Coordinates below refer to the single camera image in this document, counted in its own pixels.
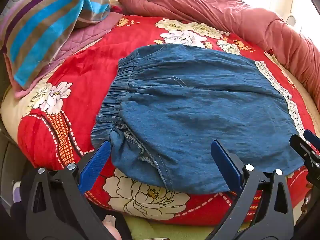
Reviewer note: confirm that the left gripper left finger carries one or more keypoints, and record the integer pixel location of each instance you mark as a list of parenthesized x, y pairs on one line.
[(57, 208)]

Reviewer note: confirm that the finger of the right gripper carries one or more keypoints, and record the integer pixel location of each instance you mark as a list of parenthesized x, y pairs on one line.
[(309, 156), (311, 137)]

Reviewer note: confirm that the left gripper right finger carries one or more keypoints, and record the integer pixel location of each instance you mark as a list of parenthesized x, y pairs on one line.
[(273, 218)]

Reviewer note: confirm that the blue denim pants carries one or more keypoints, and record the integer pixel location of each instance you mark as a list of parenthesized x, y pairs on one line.
[(169, 102)]

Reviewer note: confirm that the left hand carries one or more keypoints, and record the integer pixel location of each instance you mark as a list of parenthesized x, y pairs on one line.
[(110, 223)]

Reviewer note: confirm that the pink quilted pad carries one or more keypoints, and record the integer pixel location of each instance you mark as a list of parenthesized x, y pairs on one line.
[(78, 39)]

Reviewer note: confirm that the striped towel pillow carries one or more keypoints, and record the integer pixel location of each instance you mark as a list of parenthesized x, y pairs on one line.
[(34, 31)]

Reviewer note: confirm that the rust red rolled quilt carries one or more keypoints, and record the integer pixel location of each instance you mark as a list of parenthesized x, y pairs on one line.
[(257, 25)]

